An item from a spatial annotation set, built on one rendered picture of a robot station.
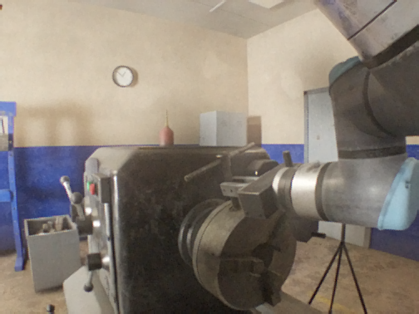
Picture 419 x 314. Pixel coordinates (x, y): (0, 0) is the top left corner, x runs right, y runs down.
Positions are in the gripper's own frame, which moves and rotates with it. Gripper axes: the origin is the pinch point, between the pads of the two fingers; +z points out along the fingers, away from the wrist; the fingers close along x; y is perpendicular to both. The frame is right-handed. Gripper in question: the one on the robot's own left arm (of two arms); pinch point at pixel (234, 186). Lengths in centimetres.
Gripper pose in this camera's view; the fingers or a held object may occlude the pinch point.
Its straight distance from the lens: 56.4
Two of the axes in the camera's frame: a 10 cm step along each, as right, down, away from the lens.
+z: -5.9, 0.4, 8.0
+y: -3.1, -9.3, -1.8
